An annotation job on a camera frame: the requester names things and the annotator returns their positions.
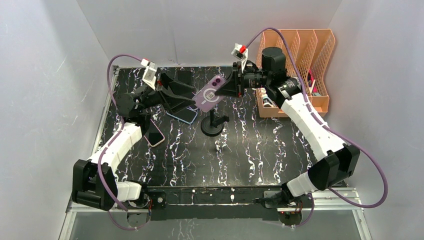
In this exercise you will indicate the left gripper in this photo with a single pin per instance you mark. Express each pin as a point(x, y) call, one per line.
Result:
point(173, 103)

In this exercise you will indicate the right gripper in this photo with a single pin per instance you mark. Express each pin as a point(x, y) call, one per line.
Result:
point(232, 87)

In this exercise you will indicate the purple back magsafe phone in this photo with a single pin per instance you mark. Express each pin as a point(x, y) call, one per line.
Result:
point(206, 98)

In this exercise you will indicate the pink case phone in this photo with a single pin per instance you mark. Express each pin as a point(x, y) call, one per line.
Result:
point(154, 136)

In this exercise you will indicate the black round base phone stand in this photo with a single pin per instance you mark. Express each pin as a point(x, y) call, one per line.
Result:
point(213, 126)

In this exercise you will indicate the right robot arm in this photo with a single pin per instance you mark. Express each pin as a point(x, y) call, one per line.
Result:
point(336, 160)

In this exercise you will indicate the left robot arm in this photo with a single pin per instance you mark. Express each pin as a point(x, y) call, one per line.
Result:
point(94, 182)

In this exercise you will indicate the black folding phone stand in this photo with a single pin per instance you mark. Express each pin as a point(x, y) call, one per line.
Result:
point(185, 76)

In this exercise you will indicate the blue case phone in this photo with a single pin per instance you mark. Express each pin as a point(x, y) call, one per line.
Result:
point(186, 115)

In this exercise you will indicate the teal stapler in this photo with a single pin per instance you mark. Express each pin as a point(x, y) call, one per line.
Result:
point(267, 102)

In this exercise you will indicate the magenta notebook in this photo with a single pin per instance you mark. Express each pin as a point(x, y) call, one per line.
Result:
point(310, 77)

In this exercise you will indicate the white flat card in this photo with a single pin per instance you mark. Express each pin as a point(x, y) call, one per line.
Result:
point(312, 85)

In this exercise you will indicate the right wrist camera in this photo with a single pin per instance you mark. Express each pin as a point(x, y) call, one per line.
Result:
point(241, 53)

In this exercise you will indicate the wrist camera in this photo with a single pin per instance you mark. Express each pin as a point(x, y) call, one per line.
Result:
point(241, 53)
point(149, 76)

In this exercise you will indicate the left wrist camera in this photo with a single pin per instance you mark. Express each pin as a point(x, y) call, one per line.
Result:
point(149, 76)

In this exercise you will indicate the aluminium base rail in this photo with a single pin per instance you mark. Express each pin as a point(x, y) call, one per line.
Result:
point(219, 213)

